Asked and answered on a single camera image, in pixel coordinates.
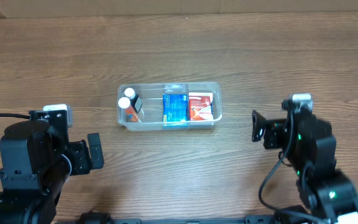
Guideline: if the red Panadol box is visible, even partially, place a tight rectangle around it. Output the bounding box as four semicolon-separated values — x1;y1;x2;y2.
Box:
188;92;213;121

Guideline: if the orange tablet tube white cap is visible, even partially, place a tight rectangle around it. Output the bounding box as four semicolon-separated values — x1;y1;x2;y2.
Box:
117;96;139;123

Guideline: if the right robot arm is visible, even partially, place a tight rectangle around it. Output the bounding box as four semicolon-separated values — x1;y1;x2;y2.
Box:
246;108;358;223

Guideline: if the dark brown bottle white cap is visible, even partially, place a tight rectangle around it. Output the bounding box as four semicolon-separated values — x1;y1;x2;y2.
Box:
124;88;142;113

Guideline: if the clear plastic container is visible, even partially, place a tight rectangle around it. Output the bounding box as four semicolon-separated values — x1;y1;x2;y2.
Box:
117;82;223;131

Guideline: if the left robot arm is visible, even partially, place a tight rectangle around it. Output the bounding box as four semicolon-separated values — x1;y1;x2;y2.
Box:
0;110;104;224

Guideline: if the blue VapoDrops box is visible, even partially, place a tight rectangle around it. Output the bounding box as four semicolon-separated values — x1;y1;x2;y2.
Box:
163;95;188;122

